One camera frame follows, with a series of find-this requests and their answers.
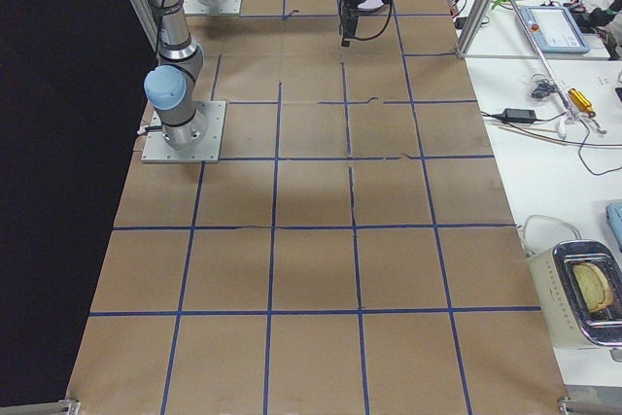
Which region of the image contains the toast slice in toaster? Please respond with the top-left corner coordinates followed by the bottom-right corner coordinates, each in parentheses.
top-left (572, 262), bottom-right (613, 313)

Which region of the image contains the long metal rod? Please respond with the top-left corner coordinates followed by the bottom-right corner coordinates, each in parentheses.
top-left (509, 0), bottom-right (607, 135)

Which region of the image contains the teach pendant tablet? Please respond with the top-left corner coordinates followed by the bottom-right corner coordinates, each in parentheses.
top-left (519, 6), bottom-right (590, 54)

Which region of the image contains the black power adapter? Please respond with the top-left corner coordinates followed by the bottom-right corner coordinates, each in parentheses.
top-left (501, 108), bottom-right (537, 124)

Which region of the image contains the yellow handled tool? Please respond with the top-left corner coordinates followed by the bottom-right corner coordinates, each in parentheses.
top-left (568, 88), bottom-right (596, 118)

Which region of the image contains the brown paper table cover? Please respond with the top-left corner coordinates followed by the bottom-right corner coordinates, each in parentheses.
top-left (67, 0), bottom-right (564, 414)

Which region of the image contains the cream toaster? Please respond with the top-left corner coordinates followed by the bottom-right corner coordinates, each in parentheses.
top-left (528, 240), bottom-right (621, 352)

